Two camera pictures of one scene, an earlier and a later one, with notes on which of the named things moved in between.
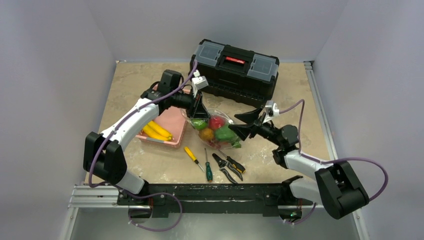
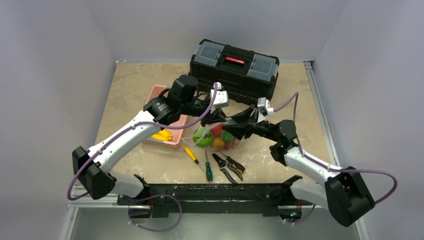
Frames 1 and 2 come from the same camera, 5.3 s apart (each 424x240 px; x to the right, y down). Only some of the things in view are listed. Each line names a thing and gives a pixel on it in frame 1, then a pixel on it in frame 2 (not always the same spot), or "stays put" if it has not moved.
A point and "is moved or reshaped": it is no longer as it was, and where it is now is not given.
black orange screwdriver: x=235 y=164 stays put
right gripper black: x=258 y=122 stays put
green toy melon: x=199 y=124 is moved or reshaped
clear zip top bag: x=214 y=131 is moved or reshaped
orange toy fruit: x=206 y=134 to x=217 y=143
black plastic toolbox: x=241 y=74 stays put
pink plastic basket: x=173 y=121 stays put
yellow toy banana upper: x=160 y=129 stays put
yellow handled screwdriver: x=192 y=156 stays put
